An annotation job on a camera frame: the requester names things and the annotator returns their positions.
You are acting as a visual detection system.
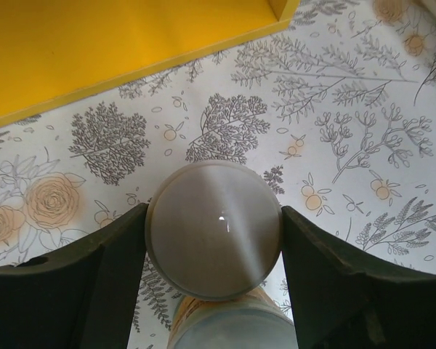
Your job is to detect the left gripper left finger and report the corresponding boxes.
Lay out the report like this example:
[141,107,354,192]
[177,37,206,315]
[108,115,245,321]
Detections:
[0,204,148,348]

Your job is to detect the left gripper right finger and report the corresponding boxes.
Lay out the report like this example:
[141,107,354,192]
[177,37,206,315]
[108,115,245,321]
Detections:
[282,206,436,348]

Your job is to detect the lidded can white lid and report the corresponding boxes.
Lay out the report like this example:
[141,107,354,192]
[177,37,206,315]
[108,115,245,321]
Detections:
[145,160,283,301]

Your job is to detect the lidded can yellow label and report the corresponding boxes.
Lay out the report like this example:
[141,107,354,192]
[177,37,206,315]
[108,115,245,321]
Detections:
[167,287,298,349]

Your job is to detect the yellow wooden shelf cabinet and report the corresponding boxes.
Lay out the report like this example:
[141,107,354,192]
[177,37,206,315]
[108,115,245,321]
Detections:
[0,1,299,127]

